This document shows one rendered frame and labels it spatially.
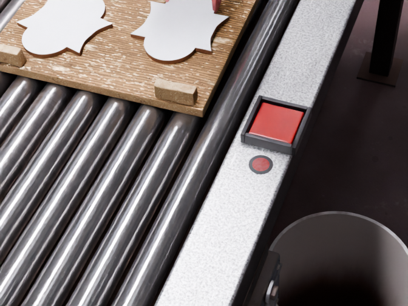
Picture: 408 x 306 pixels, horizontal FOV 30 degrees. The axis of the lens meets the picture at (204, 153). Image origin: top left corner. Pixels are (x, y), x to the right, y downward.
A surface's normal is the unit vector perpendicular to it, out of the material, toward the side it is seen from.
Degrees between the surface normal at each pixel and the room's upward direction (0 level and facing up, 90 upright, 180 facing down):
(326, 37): 0
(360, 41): 0
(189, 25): 2
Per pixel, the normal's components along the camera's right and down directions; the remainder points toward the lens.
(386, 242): -0.77, 0.48
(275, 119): -0.06, -0.63
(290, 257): 0.63, 0.54
